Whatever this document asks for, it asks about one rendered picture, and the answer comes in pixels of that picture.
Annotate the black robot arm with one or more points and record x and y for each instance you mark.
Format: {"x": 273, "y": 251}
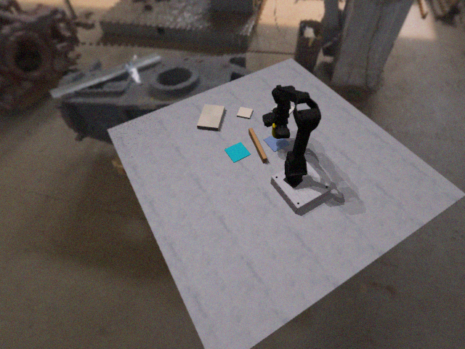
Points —
{"x": 306, "y": 120}

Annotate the brown wooden bar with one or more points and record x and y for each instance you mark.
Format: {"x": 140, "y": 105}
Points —
{"x": 257, "y": 145}

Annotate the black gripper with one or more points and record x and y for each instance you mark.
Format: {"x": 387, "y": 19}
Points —
{"x": 281, "y": 130}

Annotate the small beige flat square tile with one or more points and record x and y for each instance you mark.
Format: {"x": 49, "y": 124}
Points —
{"x": 244, "y": 113}

